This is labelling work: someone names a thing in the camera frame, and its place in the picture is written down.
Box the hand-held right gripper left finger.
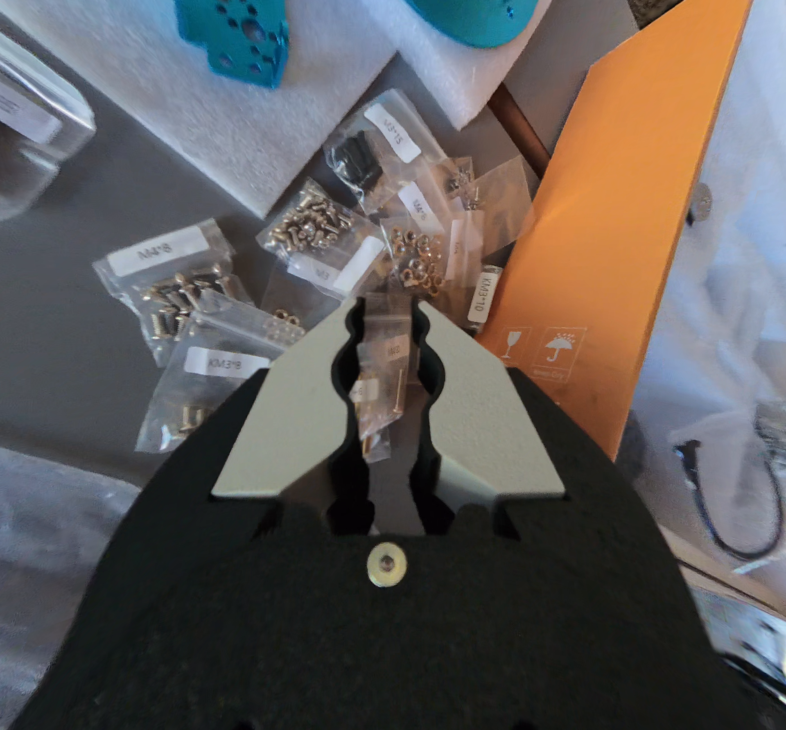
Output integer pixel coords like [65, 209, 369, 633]
[210, 297, 377, 536]

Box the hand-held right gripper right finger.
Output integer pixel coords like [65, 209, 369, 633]
[410, 300, 567, 536]

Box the small labelled screw bag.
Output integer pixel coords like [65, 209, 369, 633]
[349, 295, 426, 466]

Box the pile of small screw bags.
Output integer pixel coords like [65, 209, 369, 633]
[92, 88, 536, 456]

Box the orange cardboard box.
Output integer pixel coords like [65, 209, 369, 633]
[476, 0, 786, 623]

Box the thick white foam block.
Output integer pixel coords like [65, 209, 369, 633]
[367, 0, 565, 130]

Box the blue perforated flat plate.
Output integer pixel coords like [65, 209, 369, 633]
[169, 0, 291, 90]

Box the white foam sheet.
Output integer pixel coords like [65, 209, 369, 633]
[0, 0, 400, 220]

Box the black cable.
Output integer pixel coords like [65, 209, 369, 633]
[671, 401, 786, 562]

